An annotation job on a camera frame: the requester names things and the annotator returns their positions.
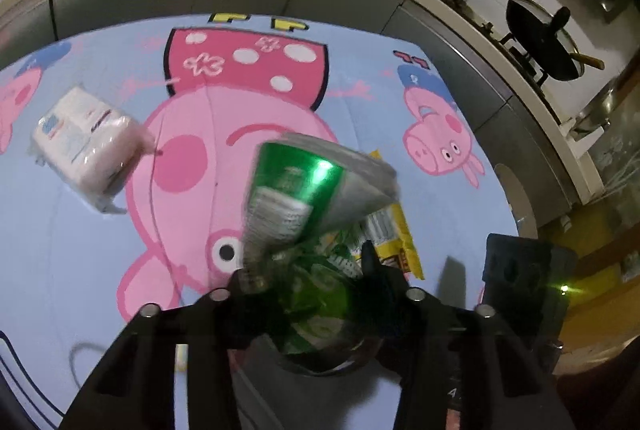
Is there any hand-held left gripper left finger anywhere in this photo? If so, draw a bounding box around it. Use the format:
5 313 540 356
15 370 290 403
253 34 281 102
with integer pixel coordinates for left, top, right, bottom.
60 269 272 430

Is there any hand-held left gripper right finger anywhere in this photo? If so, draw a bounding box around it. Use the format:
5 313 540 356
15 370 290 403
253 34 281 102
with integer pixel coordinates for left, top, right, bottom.
359 240 557 430

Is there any green plastic wrapper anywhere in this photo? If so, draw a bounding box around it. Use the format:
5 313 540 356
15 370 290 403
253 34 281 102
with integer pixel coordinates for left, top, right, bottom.
277 230 373 358

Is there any green foil bag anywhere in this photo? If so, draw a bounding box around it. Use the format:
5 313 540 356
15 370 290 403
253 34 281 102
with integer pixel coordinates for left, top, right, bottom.
240 132 402 296

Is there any yellow snack packet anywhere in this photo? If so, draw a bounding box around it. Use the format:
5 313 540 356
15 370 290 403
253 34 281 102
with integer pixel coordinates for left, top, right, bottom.
357 149 427 282

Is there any cartoon pig printed blanket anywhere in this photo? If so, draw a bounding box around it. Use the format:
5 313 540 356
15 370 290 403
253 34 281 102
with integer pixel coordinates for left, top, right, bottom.
0 12 539 430

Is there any steel pot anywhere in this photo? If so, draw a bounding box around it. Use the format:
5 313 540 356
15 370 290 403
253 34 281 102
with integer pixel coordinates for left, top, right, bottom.
569 79 627 139

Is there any white tissue pack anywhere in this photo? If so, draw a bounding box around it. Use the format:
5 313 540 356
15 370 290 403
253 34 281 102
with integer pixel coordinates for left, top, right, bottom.
29 84 162 217

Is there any black pan with glass lid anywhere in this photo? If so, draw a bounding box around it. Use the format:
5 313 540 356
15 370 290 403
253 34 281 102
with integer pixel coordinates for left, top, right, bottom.
504 0 607 84

